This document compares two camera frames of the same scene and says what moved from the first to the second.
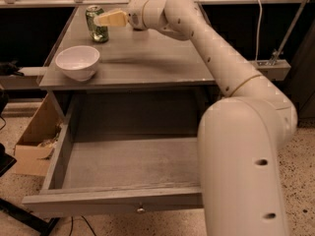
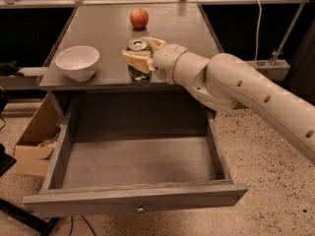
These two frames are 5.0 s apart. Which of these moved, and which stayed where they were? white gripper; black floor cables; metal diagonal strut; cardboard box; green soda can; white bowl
Moved: white gripper; green soda can
Stayed: cardboard box; black floor cables; white bowl; metal diagonal strut
